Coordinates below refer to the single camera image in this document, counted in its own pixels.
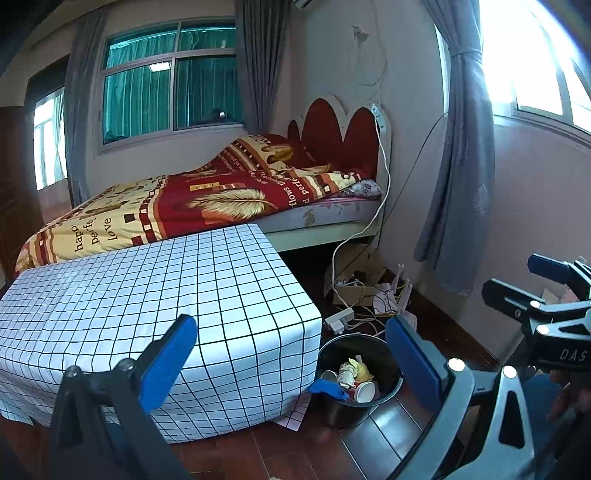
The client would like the red scalloped headboard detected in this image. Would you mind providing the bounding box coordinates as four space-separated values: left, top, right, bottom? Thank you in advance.
286 95 393 204

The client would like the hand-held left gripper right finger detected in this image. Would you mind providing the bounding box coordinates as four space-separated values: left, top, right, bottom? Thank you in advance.
386 316 539 480

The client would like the white router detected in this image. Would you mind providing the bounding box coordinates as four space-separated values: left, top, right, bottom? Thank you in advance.
373 264 419 330

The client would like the blue cloth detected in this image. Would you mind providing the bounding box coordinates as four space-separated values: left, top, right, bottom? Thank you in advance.
308 378 350 401

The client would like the person's right hand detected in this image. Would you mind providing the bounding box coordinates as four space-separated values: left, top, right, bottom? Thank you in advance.
547 369 585 421

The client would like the yellow cloth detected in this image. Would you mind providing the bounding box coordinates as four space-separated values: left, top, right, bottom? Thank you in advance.
348 355 370 381

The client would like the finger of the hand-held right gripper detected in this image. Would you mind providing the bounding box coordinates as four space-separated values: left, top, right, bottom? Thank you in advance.
481 278 555 324
527 253 583 296

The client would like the white black-grid tablecloth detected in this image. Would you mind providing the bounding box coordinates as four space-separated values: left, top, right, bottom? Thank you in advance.
0 224 322 432

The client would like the black cable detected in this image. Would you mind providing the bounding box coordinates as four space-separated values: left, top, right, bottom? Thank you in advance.
383 111 451 259

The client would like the black trash bin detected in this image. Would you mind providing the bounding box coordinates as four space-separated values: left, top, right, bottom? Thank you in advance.
317 335 403 430

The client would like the small bright window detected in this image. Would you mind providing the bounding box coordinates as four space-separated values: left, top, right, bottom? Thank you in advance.
28 88 68 190

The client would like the bright side window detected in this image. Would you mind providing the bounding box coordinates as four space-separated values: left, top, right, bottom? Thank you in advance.
480 0 591 134

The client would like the white floor power strip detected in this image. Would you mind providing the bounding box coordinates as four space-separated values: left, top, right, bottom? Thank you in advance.
324 308 355 334

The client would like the large window green curtain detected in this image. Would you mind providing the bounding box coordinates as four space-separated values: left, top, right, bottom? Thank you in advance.
97 18 245 153

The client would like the bed with white frame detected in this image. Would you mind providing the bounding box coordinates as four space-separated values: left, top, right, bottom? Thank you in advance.
14 95 393 278

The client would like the red yellow printed blanket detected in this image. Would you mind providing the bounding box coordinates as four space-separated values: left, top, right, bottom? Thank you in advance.
14 134 368 275

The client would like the cardboard box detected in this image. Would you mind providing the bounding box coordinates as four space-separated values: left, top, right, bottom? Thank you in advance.
323 251 393 308

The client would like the white cable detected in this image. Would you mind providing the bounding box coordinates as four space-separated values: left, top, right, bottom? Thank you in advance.
332 104 393 301

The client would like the brown wooden door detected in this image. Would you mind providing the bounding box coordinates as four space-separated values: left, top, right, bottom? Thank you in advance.
0 106 44 278

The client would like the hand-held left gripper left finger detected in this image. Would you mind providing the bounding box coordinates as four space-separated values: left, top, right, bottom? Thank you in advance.
48 314 199 480

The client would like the floral pillow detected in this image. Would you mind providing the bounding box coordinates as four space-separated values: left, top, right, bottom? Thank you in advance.
353 179 384 199

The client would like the grey curtain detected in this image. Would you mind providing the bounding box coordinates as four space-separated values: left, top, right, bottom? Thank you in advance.
413 0 497 296
233 0 296 134
65 9 107 204

